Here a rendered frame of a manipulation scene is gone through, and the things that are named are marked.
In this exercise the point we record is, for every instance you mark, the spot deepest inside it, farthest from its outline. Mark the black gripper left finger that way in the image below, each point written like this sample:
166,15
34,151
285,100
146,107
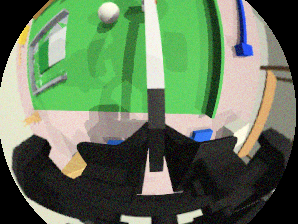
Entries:
130,155

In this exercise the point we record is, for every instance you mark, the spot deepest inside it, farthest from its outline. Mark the green putting mat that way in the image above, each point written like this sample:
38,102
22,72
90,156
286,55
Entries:
106,63

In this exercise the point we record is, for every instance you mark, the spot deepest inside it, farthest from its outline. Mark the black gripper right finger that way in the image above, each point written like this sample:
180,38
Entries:
182,154

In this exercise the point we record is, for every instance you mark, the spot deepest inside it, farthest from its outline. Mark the white golf ball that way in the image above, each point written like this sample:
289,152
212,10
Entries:
108,13

